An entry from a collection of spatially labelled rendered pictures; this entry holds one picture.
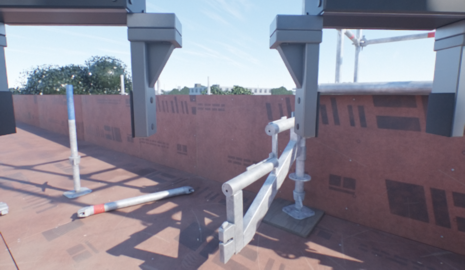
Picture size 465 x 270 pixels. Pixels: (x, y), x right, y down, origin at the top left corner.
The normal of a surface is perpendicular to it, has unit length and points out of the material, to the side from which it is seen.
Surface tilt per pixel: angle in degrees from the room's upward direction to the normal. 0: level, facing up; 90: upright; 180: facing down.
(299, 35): 90
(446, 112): 90
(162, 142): 90
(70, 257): 0
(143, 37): 90
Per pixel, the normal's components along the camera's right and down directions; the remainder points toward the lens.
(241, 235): 0.79, 0.07
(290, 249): 0.00, -0.99
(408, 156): -0.61, 0.10
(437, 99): -1.00, 0.00
